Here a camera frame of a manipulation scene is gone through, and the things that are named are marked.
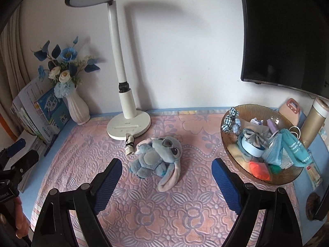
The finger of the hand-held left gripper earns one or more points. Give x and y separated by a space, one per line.
24 160

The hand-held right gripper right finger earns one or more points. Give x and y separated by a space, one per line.
226 182

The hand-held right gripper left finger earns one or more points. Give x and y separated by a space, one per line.
108 182

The amber ribbed glass bowl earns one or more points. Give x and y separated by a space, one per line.
257 180

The orange red soft item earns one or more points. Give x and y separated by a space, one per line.
258 171

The pale blue round band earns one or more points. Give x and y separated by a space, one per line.
250 150

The green soft packet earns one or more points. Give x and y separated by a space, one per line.
275 171

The grey blue plush toy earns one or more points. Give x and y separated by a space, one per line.
154 157

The grey bow hair clip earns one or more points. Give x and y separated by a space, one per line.
253 135

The blue face mask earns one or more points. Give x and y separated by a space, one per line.
273 149

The blue checkered scrunchie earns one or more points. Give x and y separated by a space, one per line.
230 121

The white tissue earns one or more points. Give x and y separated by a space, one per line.
257 121

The lavender soft packet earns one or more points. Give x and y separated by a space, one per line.
273 126

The person's left hand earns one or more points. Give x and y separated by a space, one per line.
21 218

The stack of white booklets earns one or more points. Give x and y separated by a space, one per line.
30 157

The dark blue pen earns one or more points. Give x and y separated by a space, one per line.
51 145

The small black white fabric roll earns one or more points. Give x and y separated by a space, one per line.
129 144

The stack of colourful books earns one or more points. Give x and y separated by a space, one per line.
43 110

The pink patterned tablecloth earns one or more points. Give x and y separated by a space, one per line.
154 211

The white ribbed vase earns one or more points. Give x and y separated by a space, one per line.
75 108

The clear packet of sticks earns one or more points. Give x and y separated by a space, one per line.
314 175

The brown round object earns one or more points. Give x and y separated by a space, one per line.
313 205

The pink bag-shaped item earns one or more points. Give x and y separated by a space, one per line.
291 109

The black angled bar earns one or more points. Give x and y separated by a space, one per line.
323 203

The white desk lamp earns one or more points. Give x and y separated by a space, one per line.
120 82

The beige curtain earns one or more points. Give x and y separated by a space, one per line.
12 56

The gold thermos bottle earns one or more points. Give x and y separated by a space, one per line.
314 121

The blue and white artificial flowers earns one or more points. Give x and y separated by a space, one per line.
64 59

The black flat screen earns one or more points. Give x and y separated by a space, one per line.
282 30

